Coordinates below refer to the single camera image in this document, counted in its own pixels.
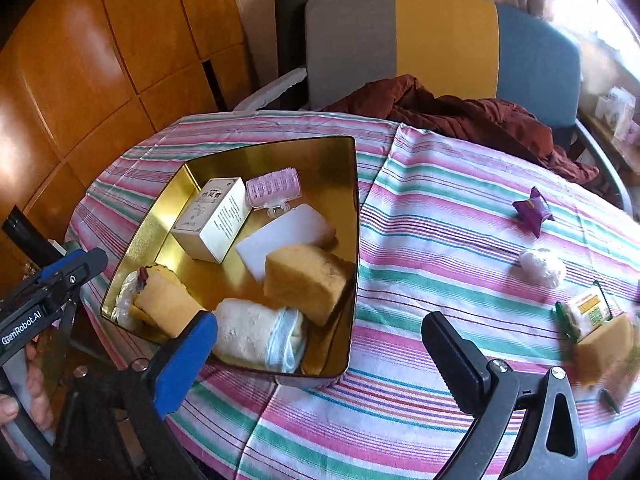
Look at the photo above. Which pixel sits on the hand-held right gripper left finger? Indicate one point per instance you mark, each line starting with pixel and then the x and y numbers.
pixel 185 360

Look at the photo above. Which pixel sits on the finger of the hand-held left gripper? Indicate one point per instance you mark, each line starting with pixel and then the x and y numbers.
pixel 80 262

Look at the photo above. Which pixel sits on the pink hair roller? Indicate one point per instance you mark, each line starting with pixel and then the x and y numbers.
pixel 272 187

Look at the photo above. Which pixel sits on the thin yellow sponge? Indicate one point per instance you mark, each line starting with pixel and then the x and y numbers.
pixel 165 305

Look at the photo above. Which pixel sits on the white carton box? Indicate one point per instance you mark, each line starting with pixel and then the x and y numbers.
pixel 210 220

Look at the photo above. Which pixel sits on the striped tablecloth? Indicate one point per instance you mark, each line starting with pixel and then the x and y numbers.
pixel 425 270

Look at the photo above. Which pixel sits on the green cracker packet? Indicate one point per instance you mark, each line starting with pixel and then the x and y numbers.
pixel 587 312

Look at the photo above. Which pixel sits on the wooden side desk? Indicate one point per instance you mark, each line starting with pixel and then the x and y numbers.
pixel 615 152

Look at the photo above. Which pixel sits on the gold metal tin box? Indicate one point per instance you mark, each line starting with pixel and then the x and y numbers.
pixel 150 240

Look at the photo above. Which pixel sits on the person's red clothing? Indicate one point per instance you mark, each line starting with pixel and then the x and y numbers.
pixel 615 460

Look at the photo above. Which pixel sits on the person's left hand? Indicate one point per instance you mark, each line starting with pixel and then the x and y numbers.
pixel 40 390

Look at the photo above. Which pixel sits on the white sponge block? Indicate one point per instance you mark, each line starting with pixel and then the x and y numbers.
pixel 285 240

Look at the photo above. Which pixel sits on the dark red cloth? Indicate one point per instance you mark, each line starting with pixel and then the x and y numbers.
pixel 480 120

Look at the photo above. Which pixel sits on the white towel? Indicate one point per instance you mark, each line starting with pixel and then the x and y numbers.
pixel 250 332

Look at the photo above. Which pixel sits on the bright window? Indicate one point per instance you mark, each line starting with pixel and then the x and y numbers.
pixel 610 10

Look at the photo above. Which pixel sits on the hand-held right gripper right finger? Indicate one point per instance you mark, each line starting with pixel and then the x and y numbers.
pixel 450 355

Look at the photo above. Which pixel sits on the wooden cabinet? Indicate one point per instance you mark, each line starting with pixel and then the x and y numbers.
pixel 100 60

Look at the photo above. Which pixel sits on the thick yellow sponge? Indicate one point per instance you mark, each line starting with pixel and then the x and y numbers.
pixel 305 280
pixel 602 350

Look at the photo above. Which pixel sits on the white plastic ball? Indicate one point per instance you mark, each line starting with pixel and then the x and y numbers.
pixel 542 267
pixel 125 300

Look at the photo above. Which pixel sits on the purple wrapped candy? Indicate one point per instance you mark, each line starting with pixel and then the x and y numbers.
pixel 531 209

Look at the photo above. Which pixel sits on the white purple printed box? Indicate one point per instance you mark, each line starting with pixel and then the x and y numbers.
pixel 629 125

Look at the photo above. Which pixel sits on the grey yellow blue chair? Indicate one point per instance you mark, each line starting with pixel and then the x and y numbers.
pixel 440 35

